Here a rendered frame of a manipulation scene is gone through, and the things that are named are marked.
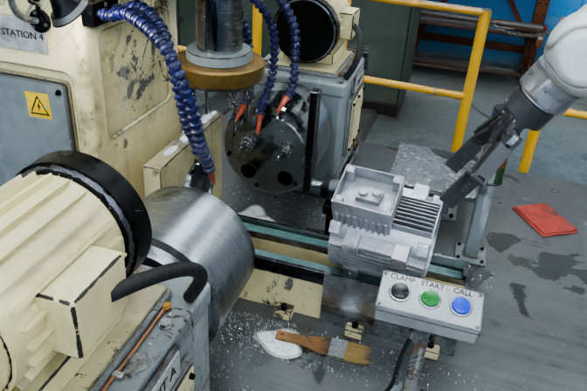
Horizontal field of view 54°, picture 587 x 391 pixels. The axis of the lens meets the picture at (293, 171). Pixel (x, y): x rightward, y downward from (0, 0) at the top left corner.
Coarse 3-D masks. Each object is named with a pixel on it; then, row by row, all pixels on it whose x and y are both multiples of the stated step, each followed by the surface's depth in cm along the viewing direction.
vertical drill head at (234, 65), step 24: (216, 0) 104; (240, 0) 106; (216, 24) 106; (240, 24) 109; (192, 48) 111; (216, 48) 108; (240, 48) 111; (192, 72) 106; (216, 72) 106; (240, 72) 107; (264, 72) 114
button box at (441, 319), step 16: (384, 272) 98; (384, 288) 96; (416, 288) 96; (432, 288) 96; (448, 288) 96; (384, 304) 95; (400, 304) 94; (416, 304) 94; (448, 304) 94; (480, 304) 94; (384, 320) 98; (400, 320) 96; (416, 320) 94; (432, 320) 93; (448, 320) 92; (464, 320) 92; (480, 320) 92; (448, 336) 95; (464, 336) 93
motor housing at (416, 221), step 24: (408, 192) 121; (408, 216) 113; (432, 216) 111; (336, 240) 116; (360, 240) 114; (384, 240) 113; (408, 240) 112; (432, 240) 125; (360, 264) 117; (384, 264) 114; (408, 264) 111
